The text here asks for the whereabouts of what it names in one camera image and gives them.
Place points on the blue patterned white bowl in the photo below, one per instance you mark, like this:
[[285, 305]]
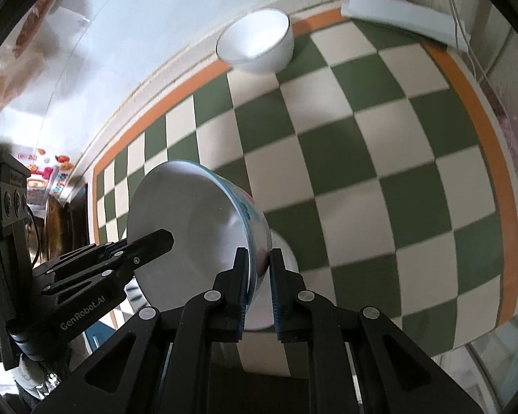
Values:
[[190, 207]]

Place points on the green checkered table mat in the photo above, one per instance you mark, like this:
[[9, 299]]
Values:
[[341, 146]]

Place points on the floral white bowl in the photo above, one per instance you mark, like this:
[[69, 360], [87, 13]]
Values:
[[291, 263]]

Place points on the blue kitchen cabinet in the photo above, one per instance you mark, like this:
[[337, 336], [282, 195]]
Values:
[[105, 325]]

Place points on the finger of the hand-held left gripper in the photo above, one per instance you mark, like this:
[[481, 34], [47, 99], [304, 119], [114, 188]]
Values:
[[90, 282], [151, 243]]

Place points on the folded white paper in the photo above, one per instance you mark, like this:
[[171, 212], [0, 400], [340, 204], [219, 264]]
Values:
[[393, 13]]

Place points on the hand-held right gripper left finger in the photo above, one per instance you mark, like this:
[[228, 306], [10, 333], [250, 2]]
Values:
[[241, 293]]

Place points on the plain white bowl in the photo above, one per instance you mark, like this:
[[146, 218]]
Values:
[[259, 34]]

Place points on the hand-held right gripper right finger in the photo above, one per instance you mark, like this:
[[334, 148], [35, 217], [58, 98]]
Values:
[[277, 297]]

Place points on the large clear plastic bag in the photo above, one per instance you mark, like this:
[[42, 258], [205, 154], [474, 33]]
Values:
[[0, 90]]

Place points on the colourful wall decals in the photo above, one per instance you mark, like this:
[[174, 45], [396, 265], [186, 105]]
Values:
[[47, 172]]

